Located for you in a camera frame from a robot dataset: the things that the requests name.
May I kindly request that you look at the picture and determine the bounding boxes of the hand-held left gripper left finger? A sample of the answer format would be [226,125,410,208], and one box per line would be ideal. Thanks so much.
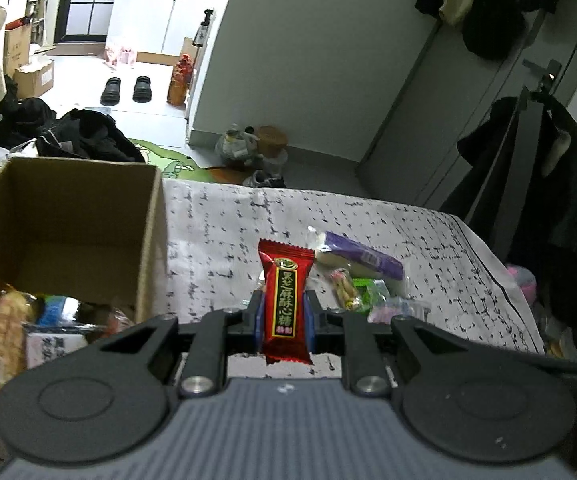
[91,292,266,397]

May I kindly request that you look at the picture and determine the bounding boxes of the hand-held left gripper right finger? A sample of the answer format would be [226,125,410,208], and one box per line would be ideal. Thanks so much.
[303,290,469,397]

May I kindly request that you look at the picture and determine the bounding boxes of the red candy packet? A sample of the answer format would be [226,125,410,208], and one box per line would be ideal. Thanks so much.
[258,239,316,367]

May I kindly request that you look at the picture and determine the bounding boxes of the clear peanut packet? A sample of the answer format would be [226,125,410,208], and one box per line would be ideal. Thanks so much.
[329,268,363,312]

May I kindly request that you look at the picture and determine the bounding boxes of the green candy packet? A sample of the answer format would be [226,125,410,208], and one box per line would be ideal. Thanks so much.
[353,277,390,312]

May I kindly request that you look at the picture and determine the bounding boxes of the purple snack packet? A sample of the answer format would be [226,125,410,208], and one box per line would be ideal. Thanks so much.
[309,230,405,284]

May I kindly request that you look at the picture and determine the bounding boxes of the white snack packet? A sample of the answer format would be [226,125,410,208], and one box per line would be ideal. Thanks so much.
[23,327,107,372]

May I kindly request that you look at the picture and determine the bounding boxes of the blue snack packet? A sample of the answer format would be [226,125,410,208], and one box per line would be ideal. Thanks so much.
[36,296,77,329]

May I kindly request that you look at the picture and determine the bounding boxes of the brown cardboard box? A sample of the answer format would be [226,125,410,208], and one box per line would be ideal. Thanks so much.
[0,156,170,413]

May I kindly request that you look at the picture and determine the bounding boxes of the orange biscuit packet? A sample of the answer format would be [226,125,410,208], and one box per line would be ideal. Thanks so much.
[0,290,37,387]

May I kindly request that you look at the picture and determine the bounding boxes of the black-speckled printed bedsheet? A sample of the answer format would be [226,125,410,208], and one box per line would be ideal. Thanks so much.
[161,179,545,376]

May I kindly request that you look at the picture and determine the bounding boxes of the grey sneaker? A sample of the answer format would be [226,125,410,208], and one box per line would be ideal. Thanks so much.
[242,170,287,190]

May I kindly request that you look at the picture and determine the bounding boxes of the green cartoon rug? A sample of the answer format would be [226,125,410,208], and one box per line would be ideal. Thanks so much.
[127,137,250,187]

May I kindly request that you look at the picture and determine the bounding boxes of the clear plastic bag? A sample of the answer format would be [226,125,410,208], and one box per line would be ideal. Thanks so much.
[215,125,260,164]

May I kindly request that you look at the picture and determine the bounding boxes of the pink plush item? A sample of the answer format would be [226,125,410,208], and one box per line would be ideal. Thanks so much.
[505,262,538,307]

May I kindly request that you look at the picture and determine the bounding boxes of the black jacket pile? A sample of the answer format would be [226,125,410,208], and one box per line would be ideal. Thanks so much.
[35,107,148,164]

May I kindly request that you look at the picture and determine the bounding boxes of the brown bottle on floor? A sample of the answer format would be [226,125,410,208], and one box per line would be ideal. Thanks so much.
[167,54,194,106]

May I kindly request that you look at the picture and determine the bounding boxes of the black shoe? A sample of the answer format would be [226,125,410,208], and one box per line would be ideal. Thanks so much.
[100,77,123,106]
[132,75,154,104]

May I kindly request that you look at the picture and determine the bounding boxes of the black coat on rack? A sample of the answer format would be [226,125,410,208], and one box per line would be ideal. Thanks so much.
[456,95,577,361]

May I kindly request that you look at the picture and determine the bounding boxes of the black spray bottle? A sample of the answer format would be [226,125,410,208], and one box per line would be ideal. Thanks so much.
[194,8,216,49]

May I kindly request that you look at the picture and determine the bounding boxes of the pink slippers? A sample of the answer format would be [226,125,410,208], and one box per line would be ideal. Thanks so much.
[105,45,137,69]

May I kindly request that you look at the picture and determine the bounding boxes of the black coat with white buttons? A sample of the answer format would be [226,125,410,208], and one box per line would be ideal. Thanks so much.
[0,87,60,155]

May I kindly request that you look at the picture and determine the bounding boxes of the white cabinet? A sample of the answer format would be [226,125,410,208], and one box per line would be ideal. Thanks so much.
[106,0,230,62]

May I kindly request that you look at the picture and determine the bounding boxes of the cardboard box with white label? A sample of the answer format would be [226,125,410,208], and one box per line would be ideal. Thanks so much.
[13,60,56,99]

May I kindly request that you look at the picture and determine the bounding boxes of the hanging dark clothes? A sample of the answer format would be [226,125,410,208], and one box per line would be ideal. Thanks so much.
[415,0,563,61]

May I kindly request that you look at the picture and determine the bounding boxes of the cardboard box with red print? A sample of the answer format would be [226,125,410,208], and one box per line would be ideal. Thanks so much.
[3,17,34,69]

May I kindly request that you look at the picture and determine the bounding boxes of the black door handle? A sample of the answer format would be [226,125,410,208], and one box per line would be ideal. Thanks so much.
[522,59,565,97]

